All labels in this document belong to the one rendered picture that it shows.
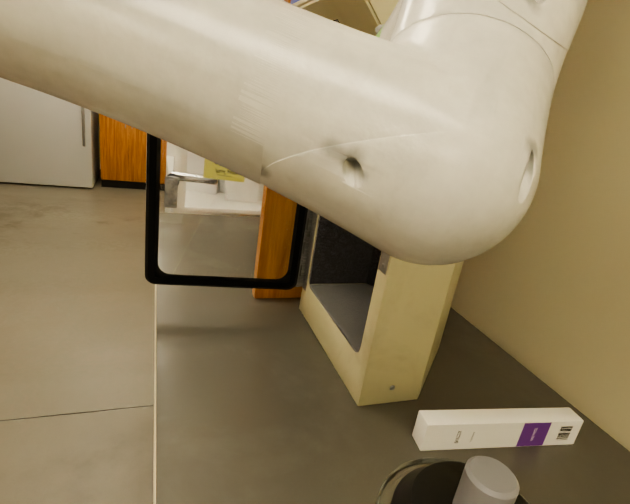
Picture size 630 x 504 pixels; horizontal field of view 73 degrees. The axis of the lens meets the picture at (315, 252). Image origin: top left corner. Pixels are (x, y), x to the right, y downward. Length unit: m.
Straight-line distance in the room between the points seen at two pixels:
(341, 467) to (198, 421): 0.20
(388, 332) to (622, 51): 0.62
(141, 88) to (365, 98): 0.10
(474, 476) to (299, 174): 0.18
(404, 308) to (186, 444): 0.35
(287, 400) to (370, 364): 0.14
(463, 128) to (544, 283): 0.79
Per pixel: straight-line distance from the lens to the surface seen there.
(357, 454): 0.65
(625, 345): 0.89
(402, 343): 0.68
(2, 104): 5.58
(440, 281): 0.66
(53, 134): 5.51
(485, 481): 0.27
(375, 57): 0.22
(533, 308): 1.00
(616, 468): 0.84
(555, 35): 0.28
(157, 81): 0.22
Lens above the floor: 1.38
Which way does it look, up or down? 20 degrees down
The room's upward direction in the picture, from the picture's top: 9 degrees clockwise
